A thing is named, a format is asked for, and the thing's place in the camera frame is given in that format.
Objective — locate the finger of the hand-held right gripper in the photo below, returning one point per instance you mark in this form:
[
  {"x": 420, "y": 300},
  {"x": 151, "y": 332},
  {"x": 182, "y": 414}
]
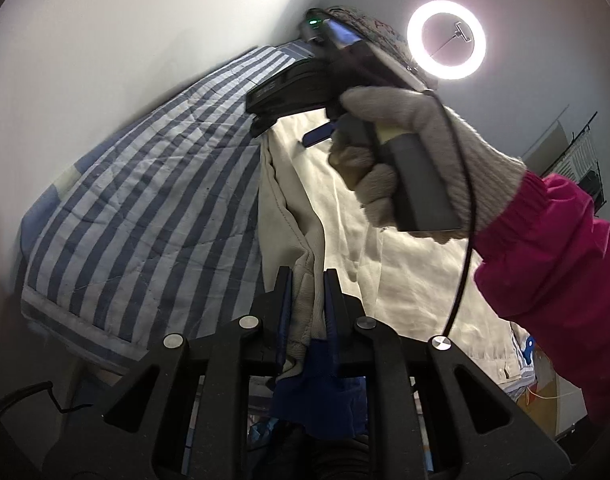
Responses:
[
  {"x": 318, "y": 136},
  {"x": 262, "y": 125}
]

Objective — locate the floral folded quilt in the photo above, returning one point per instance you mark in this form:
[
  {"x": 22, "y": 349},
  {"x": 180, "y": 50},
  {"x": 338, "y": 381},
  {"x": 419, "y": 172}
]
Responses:
[{"x": 385, "y": 30}]

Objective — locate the cream garment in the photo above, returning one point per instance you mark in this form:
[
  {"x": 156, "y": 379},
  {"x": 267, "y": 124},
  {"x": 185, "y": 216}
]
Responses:
[{"x": 345, "y": 240}]

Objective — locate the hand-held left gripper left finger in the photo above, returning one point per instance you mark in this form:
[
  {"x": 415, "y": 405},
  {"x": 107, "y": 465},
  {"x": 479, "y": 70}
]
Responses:
[{"x": 285, "y": 320}]

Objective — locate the person's right forearm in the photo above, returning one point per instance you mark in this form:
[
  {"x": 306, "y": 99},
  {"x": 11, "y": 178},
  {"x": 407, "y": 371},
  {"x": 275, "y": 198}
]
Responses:
[{"x": 555, "y": 280}]

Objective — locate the blue jacket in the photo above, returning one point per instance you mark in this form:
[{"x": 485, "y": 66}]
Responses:
[{"x": 320, "y": 395}]

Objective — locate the black metal rack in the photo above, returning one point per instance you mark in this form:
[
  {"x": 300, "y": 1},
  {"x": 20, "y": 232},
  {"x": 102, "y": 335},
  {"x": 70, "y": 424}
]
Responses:
[{"x": 594, "y": 177}]

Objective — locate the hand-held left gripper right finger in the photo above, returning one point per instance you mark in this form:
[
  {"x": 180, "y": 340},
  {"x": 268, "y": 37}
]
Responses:
[{"x": 330, "y": 320}]

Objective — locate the person's right hand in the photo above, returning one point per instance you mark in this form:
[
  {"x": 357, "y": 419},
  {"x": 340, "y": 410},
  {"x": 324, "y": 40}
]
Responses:
[{"x": 465, "y": 160}]

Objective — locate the blue white striped quilt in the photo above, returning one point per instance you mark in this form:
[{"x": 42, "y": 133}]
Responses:
[{"x": 135, "y": 210}]

